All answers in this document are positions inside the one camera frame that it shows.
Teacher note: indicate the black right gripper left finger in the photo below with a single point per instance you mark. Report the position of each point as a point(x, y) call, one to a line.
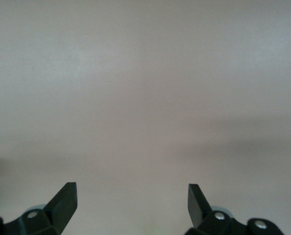
point(57, 213)

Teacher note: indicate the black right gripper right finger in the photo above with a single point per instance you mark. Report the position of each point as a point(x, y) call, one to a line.
point(199, 213)

